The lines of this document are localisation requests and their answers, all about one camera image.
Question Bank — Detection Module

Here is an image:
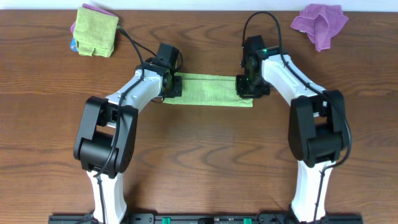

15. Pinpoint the green microfiber cloth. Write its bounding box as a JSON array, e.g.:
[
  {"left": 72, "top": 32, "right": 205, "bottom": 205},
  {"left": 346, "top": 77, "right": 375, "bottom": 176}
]
[{"left": 164, "top": 73, "right": 253, "bottom": 108}]

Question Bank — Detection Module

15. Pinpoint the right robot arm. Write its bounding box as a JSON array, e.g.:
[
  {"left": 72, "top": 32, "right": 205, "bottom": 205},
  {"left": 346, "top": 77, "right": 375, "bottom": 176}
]
[{"left": 236, "top": 47, "right": 352, "bottom": 223}]

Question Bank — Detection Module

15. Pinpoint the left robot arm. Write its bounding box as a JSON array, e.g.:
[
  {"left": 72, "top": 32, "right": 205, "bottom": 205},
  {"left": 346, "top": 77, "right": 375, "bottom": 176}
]
[{"left": 73, "top": 62, "right": 182, "bottom": 223}]

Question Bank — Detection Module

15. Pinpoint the crumpled purple cloth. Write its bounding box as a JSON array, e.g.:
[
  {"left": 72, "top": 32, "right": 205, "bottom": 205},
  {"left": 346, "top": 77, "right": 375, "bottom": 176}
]
[{"left": 290, "top": 4, "right": 349, "bottom": 52}]

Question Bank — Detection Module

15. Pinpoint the folded green cloth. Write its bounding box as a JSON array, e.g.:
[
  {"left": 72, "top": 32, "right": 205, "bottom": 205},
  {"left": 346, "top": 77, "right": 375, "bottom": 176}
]
[{"left": 73, "top": 6, "right": 119, "bottom": 57}]

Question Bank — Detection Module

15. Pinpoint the folded blue cloth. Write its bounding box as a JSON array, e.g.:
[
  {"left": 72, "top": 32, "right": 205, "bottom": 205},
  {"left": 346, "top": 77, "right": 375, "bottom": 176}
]
[{"left": 70, "top": 38, "right": 78, "bottom": 52}]

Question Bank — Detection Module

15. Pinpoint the folded purple cloth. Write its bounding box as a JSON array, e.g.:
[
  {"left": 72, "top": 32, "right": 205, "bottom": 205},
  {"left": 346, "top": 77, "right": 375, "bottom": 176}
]
[{"left": 70, "top": 3, "right": 116, "bottom": 34}]

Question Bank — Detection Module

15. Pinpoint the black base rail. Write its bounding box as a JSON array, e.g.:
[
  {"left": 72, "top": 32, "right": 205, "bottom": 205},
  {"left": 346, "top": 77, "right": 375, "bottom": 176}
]
[{"left": 48, "top": 213, "right": 364, "bottom": 224}]

